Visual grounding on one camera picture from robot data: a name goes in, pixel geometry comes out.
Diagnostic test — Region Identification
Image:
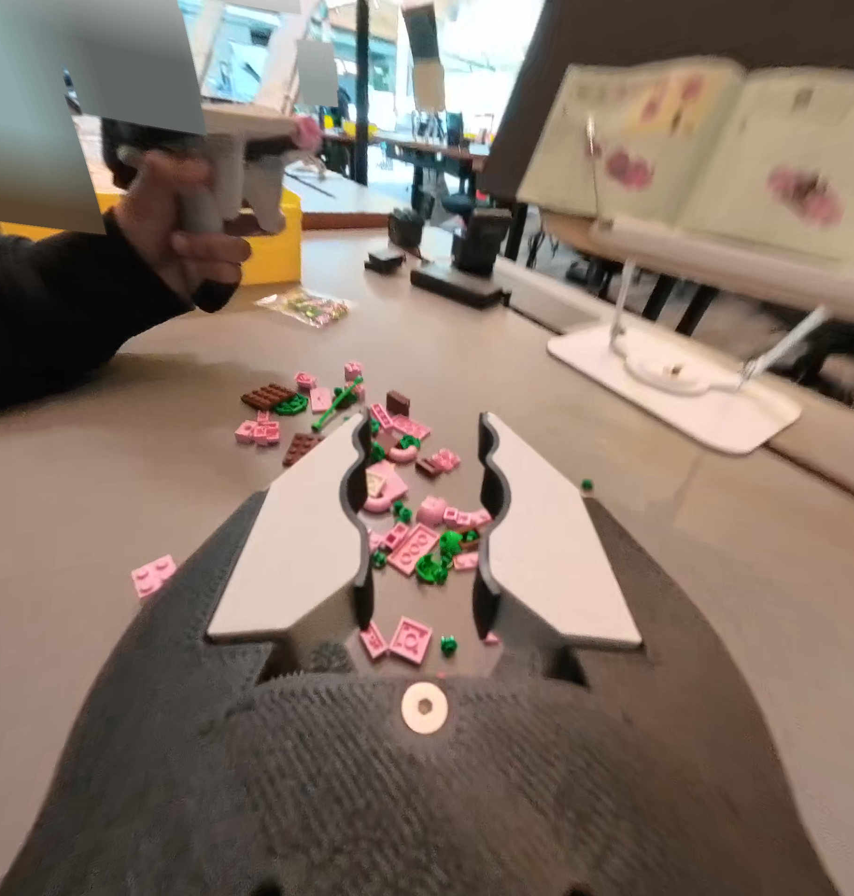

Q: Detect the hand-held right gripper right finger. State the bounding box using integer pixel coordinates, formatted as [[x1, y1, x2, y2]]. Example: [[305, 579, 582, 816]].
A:
[[472, 412, 643, 646]]

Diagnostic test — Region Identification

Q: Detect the person's left hand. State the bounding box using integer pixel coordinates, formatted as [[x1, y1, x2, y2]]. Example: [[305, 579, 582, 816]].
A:
[[108, 150, 254, 303]]

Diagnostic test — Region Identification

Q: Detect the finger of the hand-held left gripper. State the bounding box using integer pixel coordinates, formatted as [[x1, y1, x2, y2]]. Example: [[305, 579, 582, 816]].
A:
[[203, 108, 320, 219], [245, 143, 289, 235]]

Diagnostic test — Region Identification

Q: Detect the yellow storage bin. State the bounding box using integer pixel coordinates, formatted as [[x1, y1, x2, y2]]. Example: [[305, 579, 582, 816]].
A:
[[0, 189, 303, 287]]

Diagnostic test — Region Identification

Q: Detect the green ribbed rod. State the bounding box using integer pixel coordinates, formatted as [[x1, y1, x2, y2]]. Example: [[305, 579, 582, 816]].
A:
[[311, 377, 365, 433]]

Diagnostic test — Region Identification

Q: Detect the long black bar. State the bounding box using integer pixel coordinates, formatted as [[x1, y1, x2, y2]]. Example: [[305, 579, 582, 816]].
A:
[[410, 265, 510, 309]]

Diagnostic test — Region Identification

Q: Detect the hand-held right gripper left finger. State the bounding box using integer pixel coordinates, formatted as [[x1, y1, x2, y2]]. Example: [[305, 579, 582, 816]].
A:
[[207, 412, 375, 644]]

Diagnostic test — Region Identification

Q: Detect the person's left forearm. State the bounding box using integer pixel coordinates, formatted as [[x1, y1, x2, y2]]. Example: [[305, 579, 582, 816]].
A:
[[0, 213, 197, 414]]

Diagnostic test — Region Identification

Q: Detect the clear bag of bricks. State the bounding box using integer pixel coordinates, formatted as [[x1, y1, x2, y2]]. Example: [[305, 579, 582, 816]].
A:
[[255, 289, 352, 328]]

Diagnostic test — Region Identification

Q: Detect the black metal pole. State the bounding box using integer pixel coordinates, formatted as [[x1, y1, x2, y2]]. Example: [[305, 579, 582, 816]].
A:
[[355, 0, 370, 186]]

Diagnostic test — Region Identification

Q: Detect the pile of small toy bricks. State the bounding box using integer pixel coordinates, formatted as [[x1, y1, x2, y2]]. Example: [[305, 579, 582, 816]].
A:
[[234, 360, 596, 662]]

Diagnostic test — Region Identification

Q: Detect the instruction booklet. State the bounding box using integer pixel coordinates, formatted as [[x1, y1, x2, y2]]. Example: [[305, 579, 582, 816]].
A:
[[516, 59, 854, 256]]

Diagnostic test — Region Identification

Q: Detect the pink toy brick assembly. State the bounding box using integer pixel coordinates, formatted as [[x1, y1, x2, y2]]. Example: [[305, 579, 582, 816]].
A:
[[131, 554, 179, 599]]

